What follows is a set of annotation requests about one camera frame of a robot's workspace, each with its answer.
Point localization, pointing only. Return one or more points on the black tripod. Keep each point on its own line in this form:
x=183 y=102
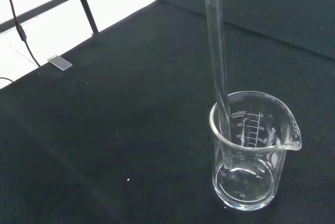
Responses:
x=83 y=4

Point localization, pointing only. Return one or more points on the black metal bar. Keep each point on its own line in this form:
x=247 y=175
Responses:
x=47 y=5

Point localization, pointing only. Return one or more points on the clear tape piece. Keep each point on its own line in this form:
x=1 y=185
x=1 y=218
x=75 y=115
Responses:
x=59 y=63

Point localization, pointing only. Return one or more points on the black bench cloth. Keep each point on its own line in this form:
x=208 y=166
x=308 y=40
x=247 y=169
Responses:
x=131 y=129

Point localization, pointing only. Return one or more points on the clear glass beaker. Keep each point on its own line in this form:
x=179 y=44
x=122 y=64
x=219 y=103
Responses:
x=246 y=182

